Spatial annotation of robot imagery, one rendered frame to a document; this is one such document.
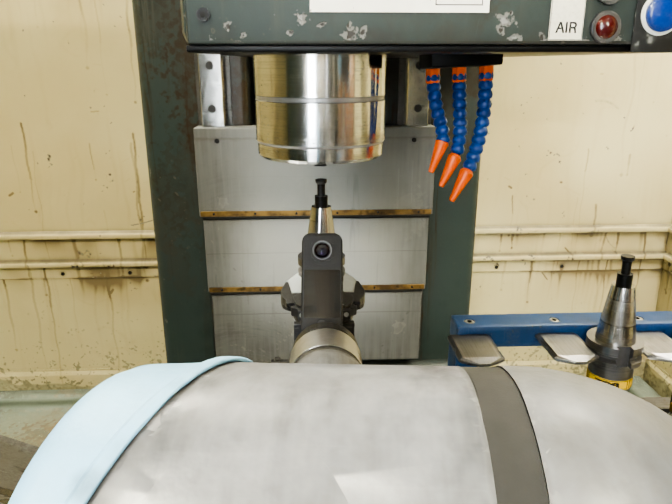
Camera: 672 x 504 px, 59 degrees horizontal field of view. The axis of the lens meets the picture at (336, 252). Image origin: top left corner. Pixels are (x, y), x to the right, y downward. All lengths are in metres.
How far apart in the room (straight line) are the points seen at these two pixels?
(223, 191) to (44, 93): 0.66
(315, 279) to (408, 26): 0.28
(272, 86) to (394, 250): 0.64
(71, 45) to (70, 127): 0.20
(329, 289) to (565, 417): 0.49
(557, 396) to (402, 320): 1.13
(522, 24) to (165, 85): 0.82
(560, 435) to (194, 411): 0.10
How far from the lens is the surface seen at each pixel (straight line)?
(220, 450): 0.17
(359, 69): 0.69
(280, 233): 1.23
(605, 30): 0.60
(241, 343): 1.33
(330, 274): 0.65
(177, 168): 1.27
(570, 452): 0.18
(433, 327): 1.38
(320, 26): 0.55
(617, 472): 0.18
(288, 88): 0.68
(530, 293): 1.82
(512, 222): 1.73
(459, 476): 0.17
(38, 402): 1.96
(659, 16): 0.62
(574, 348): 0.76
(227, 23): 0.55
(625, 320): 0.76
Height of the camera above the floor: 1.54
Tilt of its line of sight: 18 degrees down
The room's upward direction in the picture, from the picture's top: straight up
